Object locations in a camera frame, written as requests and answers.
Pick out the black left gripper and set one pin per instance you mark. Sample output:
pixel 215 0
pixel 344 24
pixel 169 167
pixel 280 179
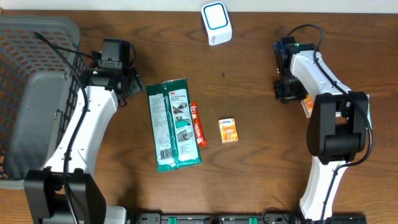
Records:
pixel 135 83

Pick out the white barcode scanner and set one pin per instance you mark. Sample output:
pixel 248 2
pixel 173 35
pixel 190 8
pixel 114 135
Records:
pixel 216 23

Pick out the grey plastic basket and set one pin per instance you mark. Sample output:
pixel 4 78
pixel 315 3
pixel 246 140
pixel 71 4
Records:
pixel 38 92

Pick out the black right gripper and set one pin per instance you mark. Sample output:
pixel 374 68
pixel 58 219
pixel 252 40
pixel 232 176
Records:
pixel 285 98

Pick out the mint green snack packet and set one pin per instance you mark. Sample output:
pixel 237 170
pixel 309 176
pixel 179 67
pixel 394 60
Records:
pixel 368 113

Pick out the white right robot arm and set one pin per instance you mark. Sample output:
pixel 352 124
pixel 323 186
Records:
pixel 338 126

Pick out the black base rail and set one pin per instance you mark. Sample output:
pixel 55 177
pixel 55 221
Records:
pixel 270 218

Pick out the orange small box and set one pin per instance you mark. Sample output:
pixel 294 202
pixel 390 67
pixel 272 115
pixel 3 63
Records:
pixel 228 130
pixel 307 104

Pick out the red stick sachet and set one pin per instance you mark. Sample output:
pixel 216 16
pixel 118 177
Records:
pixel 197 125

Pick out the green white package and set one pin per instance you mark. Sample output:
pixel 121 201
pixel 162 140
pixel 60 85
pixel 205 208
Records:
pixel 172 125

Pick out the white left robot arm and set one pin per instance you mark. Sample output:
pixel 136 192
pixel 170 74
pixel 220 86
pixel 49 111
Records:
pixel 64 190

